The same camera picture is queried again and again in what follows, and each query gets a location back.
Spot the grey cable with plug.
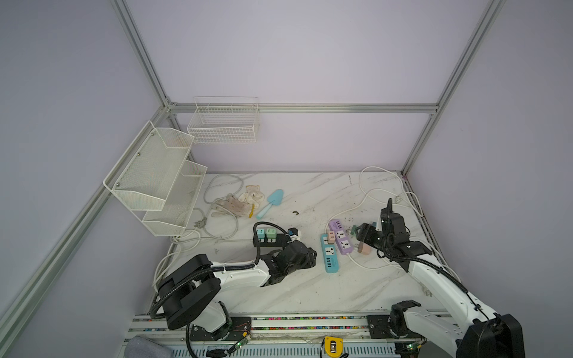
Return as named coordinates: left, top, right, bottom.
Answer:
left=192, top=174, right=245, bottom=240

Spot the white power cable right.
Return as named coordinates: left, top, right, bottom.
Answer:
left=333, top=166, right=462, bottom=283

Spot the grey cloth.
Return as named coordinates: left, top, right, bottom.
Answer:
left=124, top=336, right=172, bottom=358

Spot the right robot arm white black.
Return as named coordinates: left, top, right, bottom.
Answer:
left=358, top=200, right=525, bottom=357

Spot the beige power strip bundle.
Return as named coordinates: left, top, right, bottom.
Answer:
left=215, top=186, right=265, bottom=218

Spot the aluminium rail base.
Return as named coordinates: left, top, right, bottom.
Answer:
left=119, top=311, right=432, bottom=357

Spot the yellow tape measure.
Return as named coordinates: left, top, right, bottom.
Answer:
left=321, top=337, right=343, bottom=358

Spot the purple power strip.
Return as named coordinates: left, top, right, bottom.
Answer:
left=328, top=219, right=354, bottom=255

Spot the pink plug adapter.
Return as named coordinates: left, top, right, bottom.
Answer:
left=358, top=242, right=372, bottom=255
left=327, top=231, right=336, bottom=245

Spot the white wire basket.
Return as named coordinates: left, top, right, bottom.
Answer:
left=187, top=96, right=260, bottom=145

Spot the black power strip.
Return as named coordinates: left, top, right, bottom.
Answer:
left=252, top=234, right=292, bottom=249

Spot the teal power strip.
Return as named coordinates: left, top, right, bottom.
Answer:
left=321, top=234, right=340, bottom=274

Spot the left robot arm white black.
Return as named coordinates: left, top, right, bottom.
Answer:
left=148, top=221, right=317, bottom=340

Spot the white mesh two-tier shelf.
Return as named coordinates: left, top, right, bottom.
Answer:
left=103, top=122, right=207, bottom=237

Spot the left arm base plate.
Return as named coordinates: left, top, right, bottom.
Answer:
left=189, top=316, right=252, bottom=342

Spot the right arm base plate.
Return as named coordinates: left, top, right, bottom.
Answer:
left=366, top=314, right=424, bottom=340

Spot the light blue brush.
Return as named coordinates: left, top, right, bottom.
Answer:
left=256, top=189, right=284, bottom=220

